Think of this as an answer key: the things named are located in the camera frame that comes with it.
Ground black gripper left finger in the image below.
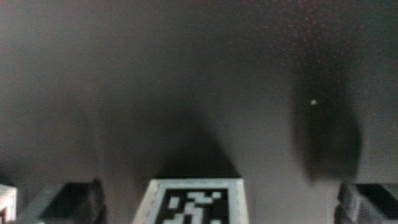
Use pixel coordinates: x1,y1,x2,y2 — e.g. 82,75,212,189
16,178,110,224

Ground white tagged cube nut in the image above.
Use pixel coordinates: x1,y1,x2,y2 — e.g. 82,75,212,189
132,178,249,224

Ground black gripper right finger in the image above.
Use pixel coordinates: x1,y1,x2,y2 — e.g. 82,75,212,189
334,183,398,224

